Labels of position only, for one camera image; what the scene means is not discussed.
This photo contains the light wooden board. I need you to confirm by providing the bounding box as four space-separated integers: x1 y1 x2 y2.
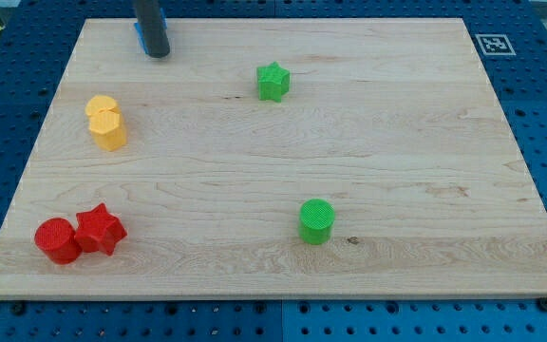
0 18 547 301

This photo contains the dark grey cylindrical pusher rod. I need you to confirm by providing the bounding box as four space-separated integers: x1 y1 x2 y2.
132 0 170 58

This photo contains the green star block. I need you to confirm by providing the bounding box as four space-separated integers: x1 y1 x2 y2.
256 62 291 103

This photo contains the red star block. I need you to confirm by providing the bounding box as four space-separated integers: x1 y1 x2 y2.
74 202 127 256

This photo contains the green cylinder block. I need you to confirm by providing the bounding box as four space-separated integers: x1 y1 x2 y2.
298 199 335 245

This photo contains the blue block behind rod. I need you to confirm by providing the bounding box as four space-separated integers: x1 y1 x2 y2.
133 8 167 54

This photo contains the yellow hexagon block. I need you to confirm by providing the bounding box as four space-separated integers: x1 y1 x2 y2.
88 111 127 151

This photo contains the white fiducial marker tag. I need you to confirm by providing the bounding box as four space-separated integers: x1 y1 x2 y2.
476 33 516 56

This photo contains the yellow cylinder block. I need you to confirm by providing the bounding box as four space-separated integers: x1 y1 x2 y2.
85 94 121 117

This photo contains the red cylinder block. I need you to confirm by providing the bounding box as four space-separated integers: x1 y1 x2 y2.
34 218 83 264

